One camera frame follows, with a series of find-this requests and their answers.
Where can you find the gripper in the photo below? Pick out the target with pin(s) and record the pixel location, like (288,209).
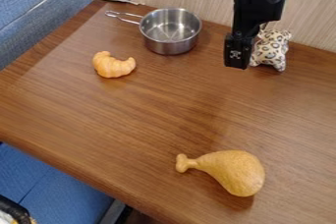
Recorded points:
(247,25)

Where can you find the toy croissant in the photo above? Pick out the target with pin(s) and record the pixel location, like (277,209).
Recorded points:
(112,65)

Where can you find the spotted plush animal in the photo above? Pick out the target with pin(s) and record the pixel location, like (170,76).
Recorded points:
(271,49)

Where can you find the silver pot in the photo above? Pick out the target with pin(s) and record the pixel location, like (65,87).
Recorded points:
(171,30)

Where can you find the toy chicken drumstick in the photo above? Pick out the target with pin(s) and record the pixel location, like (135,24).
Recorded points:
(231,170)

